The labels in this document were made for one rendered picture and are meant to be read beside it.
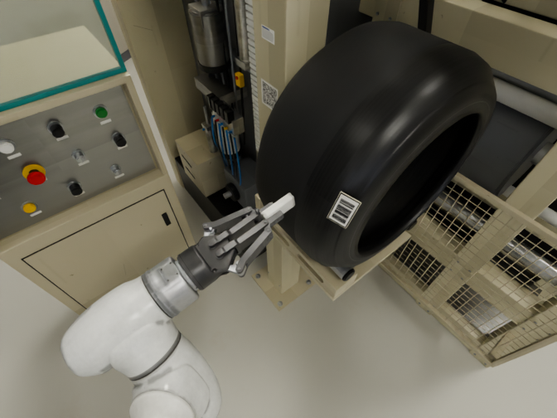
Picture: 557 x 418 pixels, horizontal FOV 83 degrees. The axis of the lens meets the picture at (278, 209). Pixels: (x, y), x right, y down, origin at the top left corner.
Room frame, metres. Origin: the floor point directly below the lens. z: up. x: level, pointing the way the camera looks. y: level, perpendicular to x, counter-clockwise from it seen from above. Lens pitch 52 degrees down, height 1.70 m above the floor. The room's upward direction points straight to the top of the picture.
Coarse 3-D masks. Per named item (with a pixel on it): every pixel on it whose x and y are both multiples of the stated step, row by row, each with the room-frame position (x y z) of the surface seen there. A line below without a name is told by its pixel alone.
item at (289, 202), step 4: (292, 196) 0.39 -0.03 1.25; (284, 200) 0.38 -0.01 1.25; (288, 200) 0.38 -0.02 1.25; (292, 200) 0.38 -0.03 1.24; (280, 204) 0.37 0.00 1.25; (284, 204) 0.37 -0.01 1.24; (288, 204) 0.38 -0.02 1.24; (292, 204) 0.38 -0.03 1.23; (276, 208) 0.36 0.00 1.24; (280, 208) 0.36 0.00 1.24; (284, 208) 0.37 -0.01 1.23; (288, 208) 0.38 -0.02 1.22; (268, 212) 0.35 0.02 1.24; (272, 212) 0.35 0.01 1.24; (284, 212) 0.37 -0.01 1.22; (264, 216) 0.35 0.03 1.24; (268, 216) 0.35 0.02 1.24
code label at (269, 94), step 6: (264, 84) 0.79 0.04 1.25; (264, 90) 0.79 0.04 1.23; (270, 90) 0.77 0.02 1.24; (276, 90) 0.75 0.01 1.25; (264, 96) 0.79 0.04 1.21; (270, 96) 0.77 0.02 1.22; (276, 96) 0.75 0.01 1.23; (264, 102) 0.79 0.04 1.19; (270, 102) 0.77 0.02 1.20; (270, 108) 0.77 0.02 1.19
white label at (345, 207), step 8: (336, 200) 0.35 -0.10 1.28; (344, 200) 0.34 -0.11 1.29; (352, 200) 0.34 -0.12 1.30; (336, 208) 0.34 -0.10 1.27; (344, 208) 0.34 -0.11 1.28; (352, 208) 0.33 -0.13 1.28; (328, 216) 0.34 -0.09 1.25; (336, 216) 0.33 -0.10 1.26; (344, 216) 0.33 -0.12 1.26; (352, 216) 0.32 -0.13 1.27; (344, 224) 0.32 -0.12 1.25
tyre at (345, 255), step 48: (336, 48) 0.59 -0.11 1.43; (384, 48) 0.56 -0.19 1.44; (432, 48) 0.55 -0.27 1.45; (288, 96) 0.54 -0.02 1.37; (336, 96) 0.49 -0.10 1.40; (384, 96) 0.45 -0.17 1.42; (432, 96) 0.45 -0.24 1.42; (480, 96) 0.51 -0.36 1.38; (288, 144) 0.46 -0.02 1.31; (336, 144) 0.41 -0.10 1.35; (384, 144) 0.39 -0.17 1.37; (432, 144) 0.71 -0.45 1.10; (288, 192) 0.41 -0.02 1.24; (336, 192) 0.36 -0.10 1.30; (384, 192) 0.37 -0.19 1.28; (432, 192) 0.57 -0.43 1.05; (336, 240) 0.33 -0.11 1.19; (384, 240) 0.46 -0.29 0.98
